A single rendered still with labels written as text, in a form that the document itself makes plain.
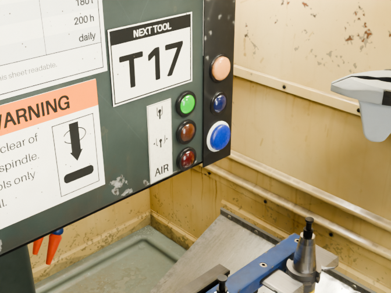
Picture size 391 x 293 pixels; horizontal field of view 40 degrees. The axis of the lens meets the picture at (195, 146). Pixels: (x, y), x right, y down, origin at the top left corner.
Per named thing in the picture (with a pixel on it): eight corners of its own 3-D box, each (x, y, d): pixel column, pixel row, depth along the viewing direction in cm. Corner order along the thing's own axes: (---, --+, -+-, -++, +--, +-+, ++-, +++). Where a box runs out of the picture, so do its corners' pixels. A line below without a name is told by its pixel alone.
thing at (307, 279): (302, 261, 103) (304, 250, 102) (326, 278, 99) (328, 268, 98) (278, 273, 100) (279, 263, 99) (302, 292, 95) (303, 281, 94)
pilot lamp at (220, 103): (227, 110, 59) (228, 92, 58) (213, 116, 58) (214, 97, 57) (224, 109, 60) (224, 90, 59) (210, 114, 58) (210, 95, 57)
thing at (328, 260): (344, 261, 102) (344, 258, 101) (328, 274, 98) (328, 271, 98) (313, 245, 106) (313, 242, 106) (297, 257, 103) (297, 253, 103)
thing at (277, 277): (309, 289, 95) (310, 286, 95) (291, 304, 92) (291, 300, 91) (278, 270, 99) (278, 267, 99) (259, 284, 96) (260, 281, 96)
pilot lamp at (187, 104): (196, 111, 56) (196, 92, 55) (181, 117, 54) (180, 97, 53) (192, 110, 56) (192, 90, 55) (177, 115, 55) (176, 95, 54)
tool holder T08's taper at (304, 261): (304, 254, 101) (307, 225, 98) (321, 267, 98) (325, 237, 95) (286, 263, 99) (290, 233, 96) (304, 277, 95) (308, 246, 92)
